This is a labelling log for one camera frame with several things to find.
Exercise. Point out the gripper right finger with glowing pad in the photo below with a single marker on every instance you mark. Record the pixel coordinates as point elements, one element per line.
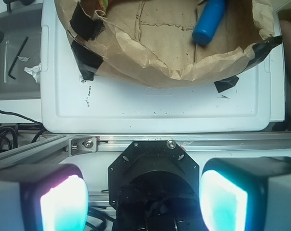
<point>246,194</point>

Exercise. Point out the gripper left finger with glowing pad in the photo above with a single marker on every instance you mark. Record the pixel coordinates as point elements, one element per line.
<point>42,197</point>

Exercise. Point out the blue plastic bottle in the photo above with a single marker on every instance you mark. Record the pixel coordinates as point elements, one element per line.
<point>209,21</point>

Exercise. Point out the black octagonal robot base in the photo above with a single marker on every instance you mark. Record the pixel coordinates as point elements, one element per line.
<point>153,186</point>

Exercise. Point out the white plastic tray lid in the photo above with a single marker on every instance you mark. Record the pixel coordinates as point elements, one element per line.
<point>107,105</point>

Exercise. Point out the crumpled white paper scrap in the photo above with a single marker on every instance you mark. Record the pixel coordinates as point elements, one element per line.
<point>34,71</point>

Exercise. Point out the black hex key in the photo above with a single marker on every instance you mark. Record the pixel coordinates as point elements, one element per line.
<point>15,59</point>

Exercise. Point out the clear plastic bin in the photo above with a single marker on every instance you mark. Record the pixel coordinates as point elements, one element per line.
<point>16,25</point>

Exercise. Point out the brown paper bag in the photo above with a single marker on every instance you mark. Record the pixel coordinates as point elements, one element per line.
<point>150,42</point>

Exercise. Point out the aluminium extrusion rail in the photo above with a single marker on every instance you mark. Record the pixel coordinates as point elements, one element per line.
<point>53,149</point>

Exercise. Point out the aluminium corner bracket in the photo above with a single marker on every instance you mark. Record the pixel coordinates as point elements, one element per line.
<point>82,145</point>

